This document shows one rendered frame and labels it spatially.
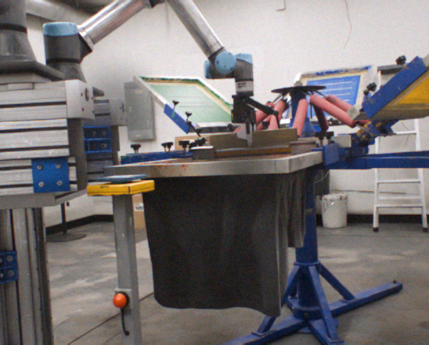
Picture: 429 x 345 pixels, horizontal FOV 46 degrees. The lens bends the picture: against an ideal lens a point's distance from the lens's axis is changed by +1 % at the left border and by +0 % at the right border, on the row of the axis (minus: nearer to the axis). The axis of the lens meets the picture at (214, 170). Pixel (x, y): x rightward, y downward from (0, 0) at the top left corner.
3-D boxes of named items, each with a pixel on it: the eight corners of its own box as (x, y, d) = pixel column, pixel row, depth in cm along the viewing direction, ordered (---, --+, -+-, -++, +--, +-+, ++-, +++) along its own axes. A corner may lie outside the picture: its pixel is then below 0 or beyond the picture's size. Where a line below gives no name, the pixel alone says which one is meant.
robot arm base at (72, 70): (35, 88, 170) (33, 58, 169) (50, 93, 185) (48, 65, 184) (81, 85, 169) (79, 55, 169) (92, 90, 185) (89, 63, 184)
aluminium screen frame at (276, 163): (289, 172, 134) (288, 158, 134) (104, 179, 157) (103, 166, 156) (336, 157, 207) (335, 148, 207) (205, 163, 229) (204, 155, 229)
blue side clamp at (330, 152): (326, 165, 178) (325, 145, 178) (311, 165, 180) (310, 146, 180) (339, 160, 206) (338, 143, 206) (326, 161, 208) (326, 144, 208)
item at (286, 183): (283, 315, 149) (276, 171, 147) (271, 313, 150) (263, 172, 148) (314, 274, 192) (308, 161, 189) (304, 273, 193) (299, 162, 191)
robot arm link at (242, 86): (256, 82, 202) (250, 80, 194) (256, 94, 202) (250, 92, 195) (238, 83, 205) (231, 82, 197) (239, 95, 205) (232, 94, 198)
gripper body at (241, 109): (237, 124, 206) (236, 95, 206) (258, 123, 203) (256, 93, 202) (231, 124, 199) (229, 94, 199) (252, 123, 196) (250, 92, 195)
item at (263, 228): (281, 320, 147) (274, 172, 145) (146, 309, 164) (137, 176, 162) (284, 316, 150) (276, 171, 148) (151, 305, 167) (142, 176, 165)
